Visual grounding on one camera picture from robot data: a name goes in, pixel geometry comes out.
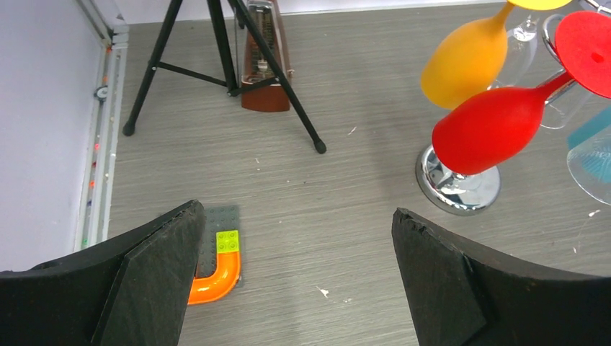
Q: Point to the black music stand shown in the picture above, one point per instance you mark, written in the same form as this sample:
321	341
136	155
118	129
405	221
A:
228	59

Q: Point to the chrome wine glass rack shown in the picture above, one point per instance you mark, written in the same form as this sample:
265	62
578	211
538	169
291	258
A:
458	193

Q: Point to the lime green building brick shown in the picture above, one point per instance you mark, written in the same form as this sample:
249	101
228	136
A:
227	241

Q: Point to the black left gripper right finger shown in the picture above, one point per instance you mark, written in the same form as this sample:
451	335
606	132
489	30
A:
461	292

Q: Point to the clear wine glass rear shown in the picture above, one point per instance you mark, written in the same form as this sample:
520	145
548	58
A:
522	46

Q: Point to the red wine glass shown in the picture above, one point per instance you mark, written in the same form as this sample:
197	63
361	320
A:
494	125

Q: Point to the clear ribbed wine glass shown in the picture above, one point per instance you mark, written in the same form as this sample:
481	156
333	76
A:
597	190

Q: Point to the brown wooden metronome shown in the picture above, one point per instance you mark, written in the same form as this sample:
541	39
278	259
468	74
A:
272	98

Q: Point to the yellow wine glass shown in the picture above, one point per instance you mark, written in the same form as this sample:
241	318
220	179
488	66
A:
470	58

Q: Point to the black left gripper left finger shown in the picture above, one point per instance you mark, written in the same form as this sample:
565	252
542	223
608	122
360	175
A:
131	289

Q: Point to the orange curved toy tube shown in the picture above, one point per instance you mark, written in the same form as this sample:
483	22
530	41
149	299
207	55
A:
220	283

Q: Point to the blue wine glass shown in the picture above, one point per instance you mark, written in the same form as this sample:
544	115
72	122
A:
592	131

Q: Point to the grey building baseplate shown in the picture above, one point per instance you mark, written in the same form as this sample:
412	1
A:
217	219

